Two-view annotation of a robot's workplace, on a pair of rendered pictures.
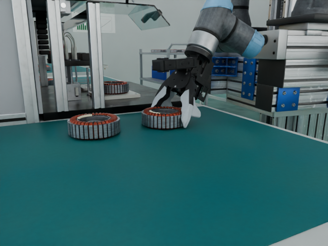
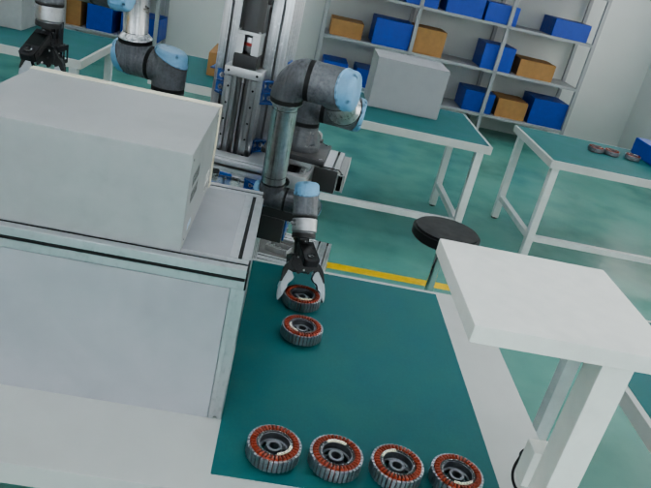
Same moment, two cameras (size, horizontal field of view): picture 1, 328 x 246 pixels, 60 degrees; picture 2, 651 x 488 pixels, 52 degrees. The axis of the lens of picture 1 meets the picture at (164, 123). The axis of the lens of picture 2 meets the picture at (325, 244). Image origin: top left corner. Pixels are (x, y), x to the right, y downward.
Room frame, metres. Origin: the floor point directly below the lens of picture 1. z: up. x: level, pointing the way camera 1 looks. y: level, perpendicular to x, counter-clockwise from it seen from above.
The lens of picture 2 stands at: (0.06, 1.60, 1.72)
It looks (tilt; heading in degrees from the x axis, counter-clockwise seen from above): 24 degrees down; 290
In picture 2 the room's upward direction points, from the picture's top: 13 degrees clockwise
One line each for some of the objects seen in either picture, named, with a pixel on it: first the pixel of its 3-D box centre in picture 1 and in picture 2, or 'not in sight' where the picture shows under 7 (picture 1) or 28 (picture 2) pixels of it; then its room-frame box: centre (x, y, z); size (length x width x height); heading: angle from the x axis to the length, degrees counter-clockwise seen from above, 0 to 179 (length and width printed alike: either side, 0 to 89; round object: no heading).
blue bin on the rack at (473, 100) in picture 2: not in sight; (474, 98); (1.63, -6.50, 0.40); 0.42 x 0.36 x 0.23; 116
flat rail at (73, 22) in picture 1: (73, 22); not in sight; (1.08, 0.33, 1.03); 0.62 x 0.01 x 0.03; 26
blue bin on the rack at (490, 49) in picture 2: not in sight; (493, 55); (1.57, -6.53, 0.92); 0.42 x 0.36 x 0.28; 116
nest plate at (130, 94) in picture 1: (113, 94); not in sight; (1.02, 0.18, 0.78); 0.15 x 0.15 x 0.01; 26
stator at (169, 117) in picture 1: (164, 116); (301, 298); (0.69, 0.00, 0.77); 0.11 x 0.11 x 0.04
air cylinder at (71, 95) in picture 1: (71, 90); not in sight; (0.96, 0.31, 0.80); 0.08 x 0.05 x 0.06; 26
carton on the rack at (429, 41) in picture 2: not in sight; (425, 40); (2.31, -6.18, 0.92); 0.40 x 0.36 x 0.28; 116
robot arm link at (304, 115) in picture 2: not in sight; (309, 101); (1.02, -0.52, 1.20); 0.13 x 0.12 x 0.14; 15
